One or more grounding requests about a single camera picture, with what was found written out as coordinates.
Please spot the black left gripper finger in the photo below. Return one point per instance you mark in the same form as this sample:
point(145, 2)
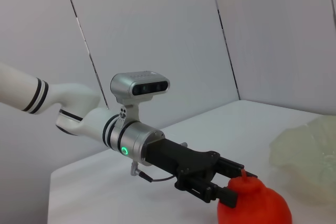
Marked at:
point(225, 196)
point(231, 170)

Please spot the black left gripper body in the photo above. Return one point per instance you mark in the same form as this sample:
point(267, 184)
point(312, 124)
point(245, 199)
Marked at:
point(168, 153)

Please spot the red cone-shaped object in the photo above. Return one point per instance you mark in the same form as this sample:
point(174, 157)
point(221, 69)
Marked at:
point(252, 203)

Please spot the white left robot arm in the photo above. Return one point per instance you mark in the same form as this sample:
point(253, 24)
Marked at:
point(73, 93)

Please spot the clear glass fruit plate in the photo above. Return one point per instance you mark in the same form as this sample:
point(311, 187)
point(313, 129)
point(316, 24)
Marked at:
point(309, 150)

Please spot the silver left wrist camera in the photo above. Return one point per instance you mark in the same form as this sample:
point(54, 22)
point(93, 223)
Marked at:
point(126, 85)

